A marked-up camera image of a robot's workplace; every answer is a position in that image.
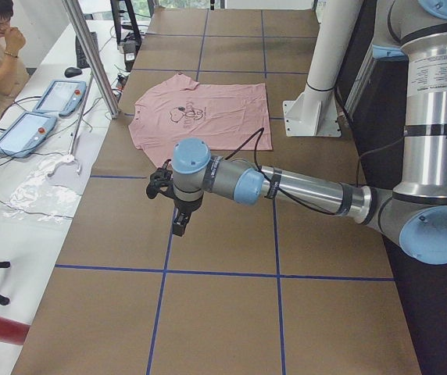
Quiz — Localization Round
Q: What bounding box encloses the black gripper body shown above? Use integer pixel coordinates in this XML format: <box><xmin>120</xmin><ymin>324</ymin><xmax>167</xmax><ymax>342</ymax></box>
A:
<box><xmin>174</xmin><ymin>197</ymin><xmax>202</xmax><ymax>217</ymax></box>

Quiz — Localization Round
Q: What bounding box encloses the pink Snoopy t-shirt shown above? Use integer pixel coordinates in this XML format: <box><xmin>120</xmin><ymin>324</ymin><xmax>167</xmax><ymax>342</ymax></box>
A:
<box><xmin>128</xmin><ymin>73</ymin><xmax>273</xmax><ymax>166</ymax></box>

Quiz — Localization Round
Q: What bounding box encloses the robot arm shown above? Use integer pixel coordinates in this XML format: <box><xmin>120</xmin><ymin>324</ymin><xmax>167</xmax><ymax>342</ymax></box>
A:
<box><xmin>167</xmin><ymin>1</ymin><xmax>447</xmax><ymax>265</ymax></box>

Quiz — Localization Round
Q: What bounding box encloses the clear plastic bag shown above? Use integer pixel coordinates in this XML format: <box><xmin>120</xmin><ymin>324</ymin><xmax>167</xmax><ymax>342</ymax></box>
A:
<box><xmin>5</xmin><ymin>154</ymin><xmax>90</xmax><ymax>222</ymax></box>

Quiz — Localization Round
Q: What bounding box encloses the upper blue teach pendant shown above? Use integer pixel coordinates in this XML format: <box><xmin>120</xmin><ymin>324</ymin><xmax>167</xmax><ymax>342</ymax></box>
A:
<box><xmin>33</xmin><ymin>80</ymin><xmax>88</xmax><ymax>116</ymax></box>

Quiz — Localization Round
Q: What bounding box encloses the blue teach pendant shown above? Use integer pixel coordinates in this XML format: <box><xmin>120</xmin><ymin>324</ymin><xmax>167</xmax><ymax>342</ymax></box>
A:
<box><xmin>33</xmin><ymin>80</ymin><xmax>88</xmax><ymax>116</ymax></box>
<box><xmin>0</xmin><ymin>112</ymin><xmax>57</xmax><ymax>158</ymax></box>

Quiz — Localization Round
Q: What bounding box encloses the lower blue teach pendant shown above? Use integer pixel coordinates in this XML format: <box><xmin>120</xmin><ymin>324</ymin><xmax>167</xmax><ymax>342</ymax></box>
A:
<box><xmin>0</xmin><ymin>112</ymin><xmax>57</xmax><ymax>158</ymax></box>

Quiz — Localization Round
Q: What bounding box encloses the black computer mouse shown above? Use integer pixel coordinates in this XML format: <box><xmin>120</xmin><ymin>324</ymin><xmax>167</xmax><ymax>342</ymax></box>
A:
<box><xmin>64</xmin><ymin>66</ymin><xmax>82</xmax><ymax>78</ymax></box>

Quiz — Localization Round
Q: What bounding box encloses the black keyboard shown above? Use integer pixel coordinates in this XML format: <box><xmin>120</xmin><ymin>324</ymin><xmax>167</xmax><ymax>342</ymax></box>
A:
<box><xmin>75</xmin><ymin>31</ymin><xmax>98</xmax><ymax>69</ymax></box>

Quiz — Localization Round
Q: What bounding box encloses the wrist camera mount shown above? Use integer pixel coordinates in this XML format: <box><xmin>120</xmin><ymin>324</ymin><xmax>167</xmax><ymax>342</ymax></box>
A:
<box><xmin>146</xmin><ymin>159</ymin><xmax>174</xmax><ymax>199</ymax></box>

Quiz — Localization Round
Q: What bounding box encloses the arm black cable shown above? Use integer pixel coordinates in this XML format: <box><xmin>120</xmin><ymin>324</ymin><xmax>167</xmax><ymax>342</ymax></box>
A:
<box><xmin>223</xmin><ymin>127</ymin><xmax>408</xmax><ymax>216</ymax></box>

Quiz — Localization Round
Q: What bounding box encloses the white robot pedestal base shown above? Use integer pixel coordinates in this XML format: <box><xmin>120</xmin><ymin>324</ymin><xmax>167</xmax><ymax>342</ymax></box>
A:
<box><xmin>283</xmin><ymin>0</ymin><xmax>363</xmax><ymax>138</ymax></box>

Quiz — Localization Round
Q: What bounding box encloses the aluminium frame post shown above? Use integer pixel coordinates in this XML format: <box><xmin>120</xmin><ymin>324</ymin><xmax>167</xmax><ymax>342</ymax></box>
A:
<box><xmin>62</xmin><ymin>0</ymin><xmax>120</xmax><ymax>119</ymax></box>

